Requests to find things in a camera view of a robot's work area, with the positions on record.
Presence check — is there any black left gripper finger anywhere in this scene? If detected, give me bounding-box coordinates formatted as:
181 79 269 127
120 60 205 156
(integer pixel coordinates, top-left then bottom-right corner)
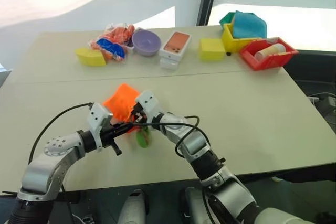
114 124 134 136
111 139 123 156

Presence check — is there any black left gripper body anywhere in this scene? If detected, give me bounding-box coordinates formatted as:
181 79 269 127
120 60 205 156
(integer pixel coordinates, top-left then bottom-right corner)
100 122 119 148

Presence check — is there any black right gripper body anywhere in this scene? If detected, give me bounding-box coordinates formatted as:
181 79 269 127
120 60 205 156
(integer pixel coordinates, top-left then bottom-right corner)
132 103 149 126

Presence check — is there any orange fabric pouch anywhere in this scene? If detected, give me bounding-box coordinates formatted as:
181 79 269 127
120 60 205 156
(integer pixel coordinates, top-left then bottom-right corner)
102 83 141 134

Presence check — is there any green oval tag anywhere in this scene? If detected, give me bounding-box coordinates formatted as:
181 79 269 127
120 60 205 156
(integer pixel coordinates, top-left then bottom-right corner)
135 126 152 148

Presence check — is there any white rounded shell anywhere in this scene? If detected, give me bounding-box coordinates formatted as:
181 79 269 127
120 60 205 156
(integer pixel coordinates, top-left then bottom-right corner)
117 189 146 224

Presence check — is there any blue snack packet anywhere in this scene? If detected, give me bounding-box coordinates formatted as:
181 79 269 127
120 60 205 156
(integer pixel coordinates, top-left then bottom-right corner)
96 37 127 62

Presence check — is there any yellow wedge sponge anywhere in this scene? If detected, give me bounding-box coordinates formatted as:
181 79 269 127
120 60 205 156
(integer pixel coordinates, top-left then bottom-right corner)
75 47 108 67

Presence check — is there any purple bowl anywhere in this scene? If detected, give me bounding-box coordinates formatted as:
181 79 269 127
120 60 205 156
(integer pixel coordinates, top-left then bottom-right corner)
131 29 162 57

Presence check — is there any phone box with orange picture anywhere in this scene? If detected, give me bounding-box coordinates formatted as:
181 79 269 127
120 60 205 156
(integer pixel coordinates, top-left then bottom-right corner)
159 31 192 61

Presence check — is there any orange snack bag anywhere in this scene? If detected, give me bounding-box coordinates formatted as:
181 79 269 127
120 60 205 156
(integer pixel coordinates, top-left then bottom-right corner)
88 22 136 51

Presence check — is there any yellow block sponge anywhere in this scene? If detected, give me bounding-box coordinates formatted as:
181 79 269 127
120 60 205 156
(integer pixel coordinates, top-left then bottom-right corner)
198 38 226 61

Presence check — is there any yellow plastic bin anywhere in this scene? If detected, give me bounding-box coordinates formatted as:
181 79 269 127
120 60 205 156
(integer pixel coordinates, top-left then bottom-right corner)
222 23 265 54

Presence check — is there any green plastic bin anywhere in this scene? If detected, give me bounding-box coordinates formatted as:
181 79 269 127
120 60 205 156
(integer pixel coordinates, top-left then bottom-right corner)
219 12 237 31

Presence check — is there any blue cloth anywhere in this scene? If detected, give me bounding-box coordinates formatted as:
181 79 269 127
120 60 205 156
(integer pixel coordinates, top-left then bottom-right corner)
232 10 268 39

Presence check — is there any red plastic bin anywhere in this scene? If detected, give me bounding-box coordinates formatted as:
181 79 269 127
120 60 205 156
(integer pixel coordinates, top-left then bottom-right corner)
239 37 299 71

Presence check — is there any beige cup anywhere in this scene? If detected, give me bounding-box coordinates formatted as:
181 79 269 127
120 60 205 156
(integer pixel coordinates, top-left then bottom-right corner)
254 43 287 59

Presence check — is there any grey power adapter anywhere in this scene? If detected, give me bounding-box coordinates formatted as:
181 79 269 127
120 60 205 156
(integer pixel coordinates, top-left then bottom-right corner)
323 95 336 112

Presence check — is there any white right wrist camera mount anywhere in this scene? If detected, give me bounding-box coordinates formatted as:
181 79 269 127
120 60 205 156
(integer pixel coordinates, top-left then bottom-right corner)
134 90 162 124

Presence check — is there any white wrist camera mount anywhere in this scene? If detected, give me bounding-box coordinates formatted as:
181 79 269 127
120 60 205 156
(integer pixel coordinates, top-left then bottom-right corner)
87 102 114 150
134 90 162 124

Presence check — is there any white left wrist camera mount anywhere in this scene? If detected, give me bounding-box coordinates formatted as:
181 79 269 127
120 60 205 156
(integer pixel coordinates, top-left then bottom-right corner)
87 102 114 150

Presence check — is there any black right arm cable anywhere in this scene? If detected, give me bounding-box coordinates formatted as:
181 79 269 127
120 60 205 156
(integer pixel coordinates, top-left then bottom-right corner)
132 115 211 158

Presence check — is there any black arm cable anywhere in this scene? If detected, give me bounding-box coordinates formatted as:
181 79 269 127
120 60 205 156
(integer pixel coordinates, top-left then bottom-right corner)
132 115 211 158
27 102 95 166

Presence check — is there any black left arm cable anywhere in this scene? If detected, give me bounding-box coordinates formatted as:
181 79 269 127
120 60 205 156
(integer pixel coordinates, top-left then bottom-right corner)
27 102 95 166

